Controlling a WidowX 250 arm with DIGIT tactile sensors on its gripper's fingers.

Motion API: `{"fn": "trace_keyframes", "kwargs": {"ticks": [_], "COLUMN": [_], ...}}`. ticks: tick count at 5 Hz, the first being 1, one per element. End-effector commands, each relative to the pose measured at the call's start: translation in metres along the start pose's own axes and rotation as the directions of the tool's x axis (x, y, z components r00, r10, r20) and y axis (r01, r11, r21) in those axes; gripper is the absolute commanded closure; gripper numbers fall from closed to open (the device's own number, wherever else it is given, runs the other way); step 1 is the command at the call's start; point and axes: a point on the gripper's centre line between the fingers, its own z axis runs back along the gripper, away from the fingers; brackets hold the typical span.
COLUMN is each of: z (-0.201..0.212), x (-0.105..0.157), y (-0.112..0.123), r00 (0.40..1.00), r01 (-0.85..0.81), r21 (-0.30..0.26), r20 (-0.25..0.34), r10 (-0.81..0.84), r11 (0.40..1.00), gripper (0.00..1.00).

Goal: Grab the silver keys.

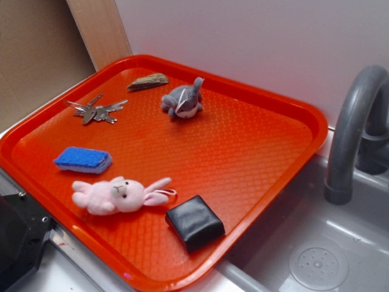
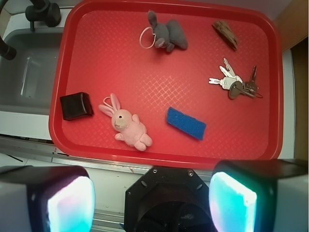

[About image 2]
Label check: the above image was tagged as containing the grey toy faucet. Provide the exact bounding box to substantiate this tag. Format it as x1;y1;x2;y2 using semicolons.
0;0;61;60

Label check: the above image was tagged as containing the blue sponge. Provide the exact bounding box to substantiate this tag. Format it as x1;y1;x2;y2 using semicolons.
167;107;207;141

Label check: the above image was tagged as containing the grey plastic sink basin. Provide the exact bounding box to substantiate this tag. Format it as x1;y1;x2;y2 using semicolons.
0;28;63;115

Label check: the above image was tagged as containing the brown wood piece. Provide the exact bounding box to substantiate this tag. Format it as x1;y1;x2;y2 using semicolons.
212;20;238;51

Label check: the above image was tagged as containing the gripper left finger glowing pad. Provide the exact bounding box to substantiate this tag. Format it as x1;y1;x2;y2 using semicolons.
0;166;95;232

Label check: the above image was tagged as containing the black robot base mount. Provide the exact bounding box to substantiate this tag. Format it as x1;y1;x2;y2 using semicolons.
124;167;217;232

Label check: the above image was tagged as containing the silver key bunch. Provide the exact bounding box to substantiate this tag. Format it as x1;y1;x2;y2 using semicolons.
208;58;263;100

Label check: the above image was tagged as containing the grey plush elephant toy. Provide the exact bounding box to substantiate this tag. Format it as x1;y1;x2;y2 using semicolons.
139;11;188;53

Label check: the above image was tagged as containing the pink plush bunny toy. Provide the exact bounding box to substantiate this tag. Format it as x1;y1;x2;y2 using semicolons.
98;93;153;151

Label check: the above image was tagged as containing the black rounded block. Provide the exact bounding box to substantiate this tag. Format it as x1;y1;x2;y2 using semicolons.
60;92;94;121

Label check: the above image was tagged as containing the red plastic tray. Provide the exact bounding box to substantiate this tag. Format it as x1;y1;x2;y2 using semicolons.
49;0;283;170

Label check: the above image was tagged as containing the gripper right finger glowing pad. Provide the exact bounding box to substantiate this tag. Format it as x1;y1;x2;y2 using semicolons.
209;159;309;232

